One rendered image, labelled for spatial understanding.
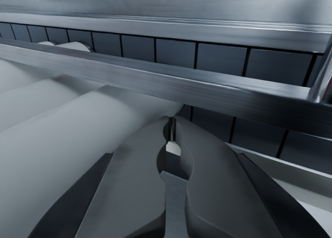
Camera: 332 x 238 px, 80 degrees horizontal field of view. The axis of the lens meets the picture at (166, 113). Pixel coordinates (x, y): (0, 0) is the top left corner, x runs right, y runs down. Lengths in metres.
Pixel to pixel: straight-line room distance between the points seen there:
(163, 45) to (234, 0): 0.07
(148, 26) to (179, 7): 0.05
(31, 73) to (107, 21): 0.08
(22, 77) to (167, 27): 0.12
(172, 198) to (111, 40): 0.20
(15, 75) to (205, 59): 0.15
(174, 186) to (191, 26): 0.18
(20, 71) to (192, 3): 0.16
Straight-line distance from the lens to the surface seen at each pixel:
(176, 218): 0.31
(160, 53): 0.18
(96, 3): 0.29
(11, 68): 0.19
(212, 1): 0.21
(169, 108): 0.15
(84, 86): 0.17
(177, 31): 0.17
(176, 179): 0.25
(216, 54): 0.16
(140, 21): 0.19
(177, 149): 0.17
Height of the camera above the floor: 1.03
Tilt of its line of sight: 49 degrees down
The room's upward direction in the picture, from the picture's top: 131 degrees counter-clockwise
